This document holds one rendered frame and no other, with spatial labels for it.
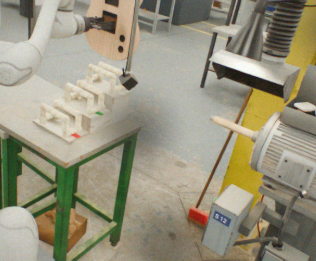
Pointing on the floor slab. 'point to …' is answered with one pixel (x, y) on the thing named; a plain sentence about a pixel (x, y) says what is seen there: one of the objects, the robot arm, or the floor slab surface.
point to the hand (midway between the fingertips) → (108, 22)
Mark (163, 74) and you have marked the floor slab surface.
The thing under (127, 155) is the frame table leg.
